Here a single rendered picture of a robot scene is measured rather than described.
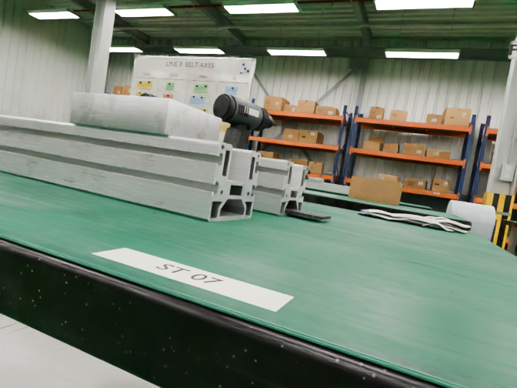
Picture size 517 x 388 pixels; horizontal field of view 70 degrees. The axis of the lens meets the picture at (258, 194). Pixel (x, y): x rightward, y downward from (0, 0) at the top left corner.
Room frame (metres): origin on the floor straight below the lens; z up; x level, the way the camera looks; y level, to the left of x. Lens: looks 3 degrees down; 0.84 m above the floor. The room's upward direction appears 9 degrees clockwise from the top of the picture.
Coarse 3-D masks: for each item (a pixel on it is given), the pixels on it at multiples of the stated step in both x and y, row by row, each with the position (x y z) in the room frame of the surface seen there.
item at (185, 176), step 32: (0, 128) 0.57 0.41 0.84; (32, 128) 0.52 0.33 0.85; (64, 128) 0.49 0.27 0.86; (96, 128) 0.47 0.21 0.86; (0, 160) 0.55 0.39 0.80; (32, 160) 0.52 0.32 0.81; (64, 160) 0.50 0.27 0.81; (96, 160) 0.46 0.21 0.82; (128, 160) 0.44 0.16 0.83; (160, 160) 0.42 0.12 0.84; (192, 160) 0.40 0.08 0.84; (224, 160) 0.40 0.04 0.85; (256, 160) 0.46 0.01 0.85; (96, 192) 0.46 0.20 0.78; (128, 192) 0.43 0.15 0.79; (160, 192) 0.41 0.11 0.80; (192, 192) 0.39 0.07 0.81; (224, 192) 0.41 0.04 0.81
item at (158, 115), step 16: (80, 96) 0.47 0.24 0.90; (96, 96) 0.46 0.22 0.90; (112, 96) 0.45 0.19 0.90; (128, 96) 0.44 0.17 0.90; (80, 112) 0.47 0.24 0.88; (96, 112) 0.46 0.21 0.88; (112, 112) 0.45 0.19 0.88; (128, 112) 0.44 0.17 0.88; (144, 112) 0.42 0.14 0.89; (160, 112) 0.41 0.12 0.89; (176, 112) 0.42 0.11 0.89; (192, 112) 0.45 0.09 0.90; (112, 128) 0.45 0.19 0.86; (128, 128) 0.43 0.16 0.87; (144, 128) 0.42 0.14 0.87; (160, 128) 0.41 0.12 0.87; (176, 128) 0.43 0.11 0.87; (192, 128) 0.45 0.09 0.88; (208, 128) 0.48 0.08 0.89
